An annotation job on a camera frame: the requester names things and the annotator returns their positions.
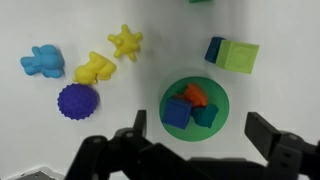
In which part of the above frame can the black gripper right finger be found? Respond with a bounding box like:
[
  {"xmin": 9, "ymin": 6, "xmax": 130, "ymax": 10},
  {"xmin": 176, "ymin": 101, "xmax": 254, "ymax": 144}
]
[{"xmin": 244, "ymin": 111, "xmax": 320, "ymax": 180}]

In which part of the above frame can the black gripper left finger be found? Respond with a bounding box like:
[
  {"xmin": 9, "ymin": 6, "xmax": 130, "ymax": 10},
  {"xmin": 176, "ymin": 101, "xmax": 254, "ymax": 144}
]
[{"xmin": 64, "ymin": 109, "xmax": 201, "ymax": 180}]

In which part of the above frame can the blue cube block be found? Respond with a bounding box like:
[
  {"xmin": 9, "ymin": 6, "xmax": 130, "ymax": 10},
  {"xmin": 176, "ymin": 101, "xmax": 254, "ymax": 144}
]
[{"xmin": 161, "ymin": 96, "xmax": 194, "ymax": 131}]

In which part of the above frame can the green bowl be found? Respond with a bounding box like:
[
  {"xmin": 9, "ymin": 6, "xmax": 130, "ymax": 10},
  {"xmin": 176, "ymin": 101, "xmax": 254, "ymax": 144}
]
[{"xmin": 158, "ymin": 76, "xmax": 231, "ymax": 143}]

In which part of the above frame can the light green cube block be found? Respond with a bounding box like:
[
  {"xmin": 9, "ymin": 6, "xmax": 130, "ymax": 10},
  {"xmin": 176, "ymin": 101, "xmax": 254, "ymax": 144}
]
[{"xmin": 214, "ymin": 39, "xmax": 261, "ymax": 75}]

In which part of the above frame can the dark navy block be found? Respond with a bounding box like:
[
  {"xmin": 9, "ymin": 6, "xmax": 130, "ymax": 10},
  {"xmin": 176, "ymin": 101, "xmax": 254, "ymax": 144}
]
[{"xmin": 203, "ymin": 36, "xmax": 227, "ymax": 65}]

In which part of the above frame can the purple bumpy ball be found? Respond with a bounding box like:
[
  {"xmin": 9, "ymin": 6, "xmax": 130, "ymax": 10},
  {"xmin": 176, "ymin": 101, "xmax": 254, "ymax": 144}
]
[{"xmin": 56, "ymin": 82, "xmax": 101, "ymax": 121}]

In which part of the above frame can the yellow animal toy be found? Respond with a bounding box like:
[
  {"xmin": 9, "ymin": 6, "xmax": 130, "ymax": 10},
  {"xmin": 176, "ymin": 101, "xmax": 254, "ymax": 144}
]
[{"xmin": 72, "ymin": 51, "xmax": 118, "ymax": 86}]

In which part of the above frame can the teal rubber toy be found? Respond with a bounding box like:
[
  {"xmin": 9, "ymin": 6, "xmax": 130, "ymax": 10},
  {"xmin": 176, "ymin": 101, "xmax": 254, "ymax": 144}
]
[{"xmin": 190, "ymin": 103, "xmax": 220, "ymax": 129}]

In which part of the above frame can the orange rubber toy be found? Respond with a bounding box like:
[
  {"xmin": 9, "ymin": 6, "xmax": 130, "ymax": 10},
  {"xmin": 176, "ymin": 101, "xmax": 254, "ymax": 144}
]
[{"xmin": 181, "ymin": 82, "xmax": 210, "ymax": 109}]

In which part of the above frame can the light blue figure toy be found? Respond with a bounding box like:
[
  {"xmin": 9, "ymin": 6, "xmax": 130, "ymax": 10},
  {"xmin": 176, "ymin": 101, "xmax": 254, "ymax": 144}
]
[{"xmin": 19, "ymin": 43, "xmax": 66, "ymax": 80}]

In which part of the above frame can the yellow spiky star toy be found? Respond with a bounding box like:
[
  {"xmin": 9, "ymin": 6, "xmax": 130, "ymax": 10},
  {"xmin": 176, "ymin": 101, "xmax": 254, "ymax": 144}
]
[{"xmin": 106, "ymin": 23, "xmax": 145, "ymax": 63}]

